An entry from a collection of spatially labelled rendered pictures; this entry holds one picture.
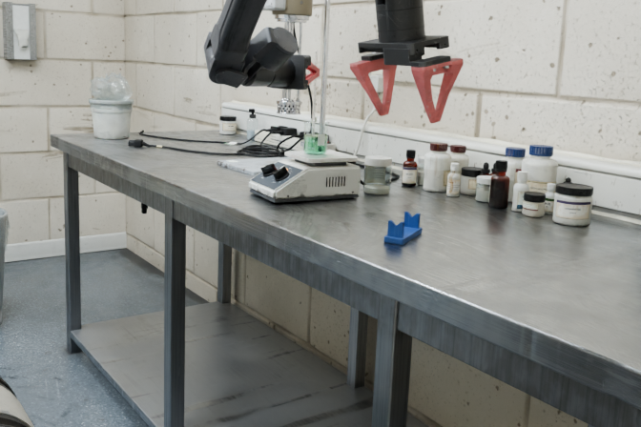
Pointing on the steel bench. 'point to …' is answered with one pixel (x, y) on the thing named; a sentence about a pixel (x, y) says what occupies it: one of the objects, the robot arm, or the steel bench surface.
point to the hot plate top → (321, 157)
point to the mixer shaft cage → (290, 90)
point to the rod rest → (406, 231)
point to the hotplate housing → (314, 183)
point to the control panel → (274, 177)
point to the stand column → (325, 40)
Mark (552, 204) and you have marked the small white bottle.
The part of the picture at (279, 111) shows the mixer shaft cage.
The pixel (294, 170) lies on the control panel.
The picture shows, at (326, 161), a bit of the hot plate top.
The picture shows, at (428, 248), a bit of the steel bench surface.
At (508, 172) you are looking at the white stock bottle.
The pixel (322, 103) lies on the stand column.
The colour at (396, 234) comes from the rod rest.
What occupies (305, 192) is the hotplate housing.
